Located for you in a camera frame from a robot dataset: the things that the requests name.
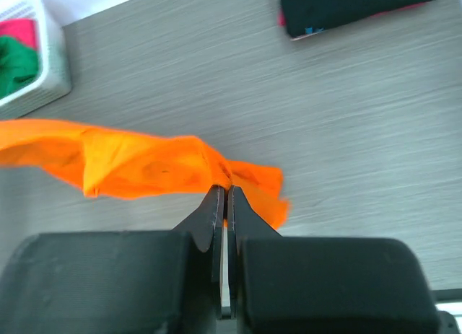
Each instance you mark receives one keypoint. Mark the white plastic basket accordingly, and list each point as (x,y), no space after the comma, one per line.
(54,80)

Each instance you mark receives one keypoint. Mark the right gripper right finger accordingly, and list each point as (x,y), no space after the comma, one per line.
(322,284)

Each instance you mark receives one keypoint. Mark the pink t shirt in basket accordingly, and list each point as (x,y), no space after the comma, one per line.
(22,30)

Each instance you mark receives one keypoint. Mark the green t shirt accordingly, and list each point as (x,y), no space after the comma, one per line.
(19,65)

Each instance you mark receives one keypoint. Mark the orange t shirt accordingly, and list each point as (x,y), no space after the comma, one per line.
(129,165)

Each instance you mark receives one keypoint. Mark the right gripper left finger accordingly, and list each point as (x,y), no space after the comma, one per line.
(158,281)

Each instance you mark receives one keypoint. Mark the folded black t shirt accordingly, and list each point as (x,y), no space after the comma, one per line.
(303,18)

